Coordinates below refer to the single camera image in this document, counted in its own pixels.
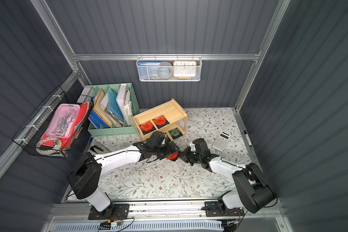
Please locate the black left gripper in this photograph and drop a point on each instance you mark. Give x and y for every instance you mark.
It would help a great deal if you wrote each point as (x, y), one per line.
(168, 149)

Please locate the wooden two-tier shelf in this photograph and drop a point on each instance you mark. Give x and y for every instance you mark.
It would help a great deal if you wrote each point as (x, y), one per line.
(169, 118)

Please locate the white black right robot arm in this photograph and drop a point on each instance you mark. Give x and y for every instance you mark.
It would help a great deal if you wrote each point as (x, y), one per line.
(253, 192)

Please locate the yellow white clock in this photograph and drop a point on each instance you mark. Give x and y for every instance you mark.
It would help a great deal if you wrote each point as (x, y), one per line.
(184, 69)

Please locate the red tea bag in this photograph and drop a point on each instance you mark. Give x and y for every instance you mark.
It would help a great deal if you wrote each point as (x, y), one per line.
(160, 121)
(147, 127)
(173, 157)

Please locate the grey tape roll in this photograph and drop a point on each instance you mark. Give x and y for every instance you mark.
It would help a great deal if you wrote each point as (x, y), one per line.
(165, 70)

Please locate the clear tape roll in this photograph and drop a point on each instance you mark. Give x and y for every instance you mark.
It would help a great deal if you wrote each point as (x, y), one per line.
(49, 146)

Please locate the black wire side basket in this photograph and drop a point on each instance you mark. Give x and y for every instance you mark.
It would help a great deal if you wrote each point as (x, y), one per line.
(32, 131)

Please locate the white calculator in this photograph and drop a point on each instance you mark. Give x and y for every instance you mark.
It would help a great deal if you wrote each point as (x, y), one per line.
(221, 141)

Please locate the black stapler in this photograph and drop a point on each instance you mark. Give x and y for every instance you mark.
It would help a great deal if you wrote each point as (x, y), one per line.
(99, 149)

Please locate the green file organizer box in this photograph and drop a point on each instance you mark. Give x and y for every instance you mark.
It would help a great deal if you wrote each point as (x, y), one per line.
(114, 107)

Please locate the green tea bag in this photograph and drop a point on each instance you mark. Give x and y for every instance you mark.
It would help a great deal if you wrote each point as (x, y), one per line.
(175, 133)

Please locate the blue box in wall basket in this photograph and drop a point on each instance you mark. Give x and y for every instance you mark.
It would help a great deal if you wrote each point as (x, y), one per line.
(148, 70)

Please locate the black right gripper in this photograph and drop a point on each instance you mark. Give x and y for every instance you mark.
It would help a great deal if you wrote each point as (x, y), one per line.
(188, 154)

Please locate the black marker pen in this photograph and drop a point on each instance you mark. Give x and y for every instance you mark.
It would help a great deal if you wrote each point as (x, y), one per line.
(247, 138)

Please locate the pink plastic case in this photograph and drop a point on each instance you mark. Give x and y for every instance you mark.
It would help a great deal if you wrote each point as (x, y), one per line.
(63, 121)

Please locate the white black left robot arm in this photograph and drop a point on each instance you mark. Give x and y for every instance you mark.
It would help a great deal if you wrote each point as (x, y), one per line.
(84, 176)

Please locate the white wire wall basket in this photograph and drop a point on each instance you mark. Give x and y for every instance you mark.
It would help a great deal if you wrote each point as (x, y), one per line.
(197, 78)

